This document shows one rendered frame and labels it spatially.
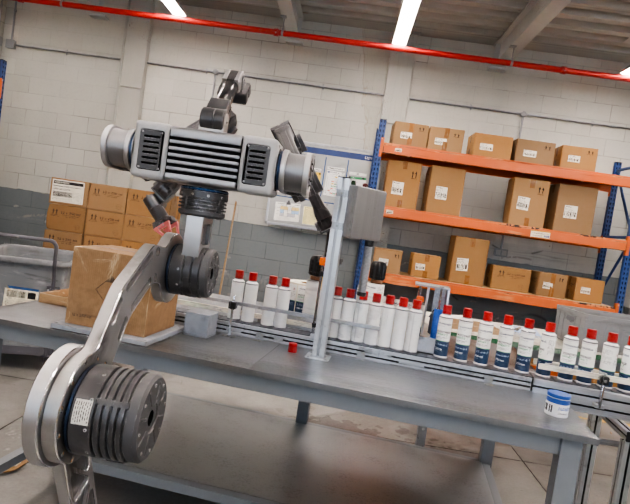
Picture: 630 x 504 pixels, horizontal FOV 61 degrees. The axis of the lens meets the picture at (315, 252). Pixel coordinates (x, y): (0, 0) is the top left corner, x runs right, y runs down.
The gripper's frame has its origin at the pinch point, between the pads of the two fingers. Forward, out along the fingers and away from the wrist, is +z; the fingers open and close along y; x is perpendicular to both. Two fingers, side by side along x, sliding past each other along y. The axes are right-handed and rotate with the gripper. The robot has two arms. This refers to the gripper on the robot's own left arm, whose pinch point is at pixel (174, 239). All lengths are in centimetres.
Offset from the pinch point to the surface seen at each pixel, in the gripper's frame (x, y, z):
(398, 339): -56, -7, 78
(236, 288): -10.7, 3.2, 29.7
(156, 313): 12.0, -26.9, 23.0
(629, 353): -124, -19, 121
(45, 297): 60, 4, -7
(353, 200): -68, -19, 24
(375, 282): -61, 54, 62
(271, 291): -22.7, 0.4, 37.9
